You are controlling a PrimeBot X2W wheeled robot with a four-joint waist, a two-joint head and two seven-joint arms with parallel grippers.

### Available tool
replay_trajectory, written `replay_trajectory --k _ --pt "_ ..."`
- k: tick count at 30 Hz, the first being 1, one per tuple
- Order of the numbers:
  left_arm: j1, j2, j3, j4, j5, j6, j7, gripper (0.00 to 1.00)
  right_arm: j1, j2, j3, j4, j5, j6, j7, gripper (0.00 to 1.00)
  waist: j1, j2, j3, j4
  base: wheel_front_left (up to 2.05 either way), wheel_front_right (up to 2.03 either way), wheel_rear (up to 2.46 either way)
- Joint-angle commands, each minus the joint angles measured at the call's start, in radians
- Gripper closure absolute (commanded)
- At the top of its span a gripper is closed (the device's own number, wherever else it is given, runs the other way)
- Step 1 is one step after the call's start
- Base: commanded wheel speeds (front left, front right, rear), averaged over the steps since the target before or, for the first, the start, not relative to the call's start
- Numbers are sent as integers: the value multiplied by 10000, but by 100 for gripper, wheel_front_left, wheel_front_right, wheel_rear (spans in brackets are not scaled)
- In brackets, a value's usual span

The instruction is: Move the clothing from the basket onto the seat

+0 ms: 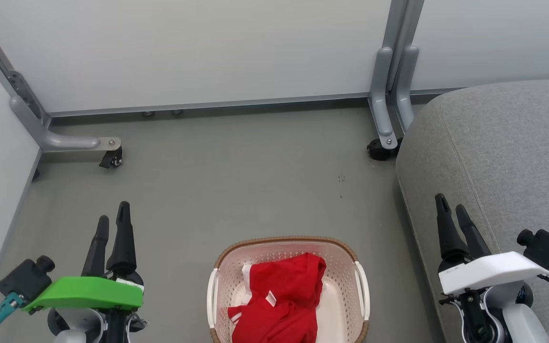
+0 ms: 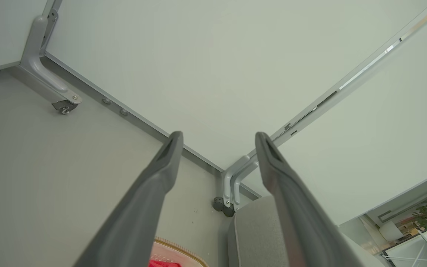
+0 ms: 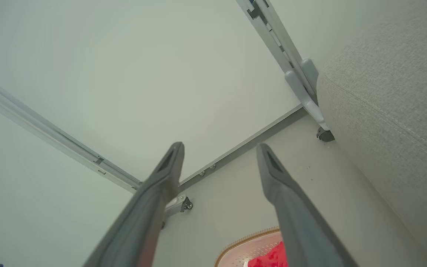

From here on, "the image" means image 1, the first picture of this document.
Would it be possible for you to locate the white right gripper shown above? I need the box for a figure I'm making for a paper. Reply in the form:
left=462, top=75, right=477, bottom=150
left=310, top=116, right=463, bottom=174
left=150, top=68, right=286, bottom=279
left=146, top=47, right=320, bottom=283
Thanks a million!
left=435, top=193, right=549, bottom=296

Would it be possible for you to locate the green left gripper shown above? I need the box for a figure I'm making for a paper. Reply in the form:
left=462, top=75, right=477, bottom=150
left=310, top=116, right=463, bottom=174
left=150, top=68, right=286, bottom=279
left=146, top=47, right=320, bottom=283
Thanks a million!
left=22, top=201, right=144, bottom=313

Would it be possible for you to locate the teal plug left camera cable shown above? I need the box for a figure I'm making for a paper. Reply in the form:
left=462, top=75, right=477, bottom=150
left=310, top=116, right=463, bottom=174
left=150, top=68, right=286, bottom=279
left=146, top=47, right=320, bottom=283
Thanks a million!
left=0, top=292, right=25, bottom=343

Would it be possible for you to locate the black caster wheel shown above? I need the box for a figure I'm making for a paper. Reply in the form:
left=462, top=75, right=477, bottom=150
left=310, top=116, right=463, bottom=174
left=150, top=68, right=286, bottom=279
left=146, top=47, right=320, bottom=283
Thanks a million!
left=99, top=146, right=124, bottom=170
left=366, top=137, right=404, bottom=161

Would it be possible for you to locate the white perforated laundry basket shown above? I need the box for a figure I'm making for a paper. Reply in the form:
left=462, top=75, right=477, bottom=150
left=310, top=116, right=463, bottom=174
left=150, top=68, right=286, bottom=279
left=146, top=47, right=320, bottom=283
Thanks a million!
left=206, top=236, right=371, bottom=343

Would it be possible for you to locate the grey fabric sofa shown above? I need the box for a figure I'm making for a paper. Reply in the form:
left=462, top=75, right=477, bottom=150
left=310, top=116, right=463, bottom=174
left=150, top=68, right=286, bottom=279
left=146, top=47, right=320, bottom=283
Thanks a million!
left=395, top=79, right=549, bottom=343

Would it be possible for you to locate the grey partition leg with plate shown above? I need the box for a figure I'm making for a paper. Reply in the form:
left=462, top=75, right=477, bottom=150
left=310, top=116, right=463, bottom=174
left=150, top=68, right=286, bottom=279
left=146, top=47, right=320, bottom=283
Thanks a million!
left=0, top=5, right=122, bottom=154

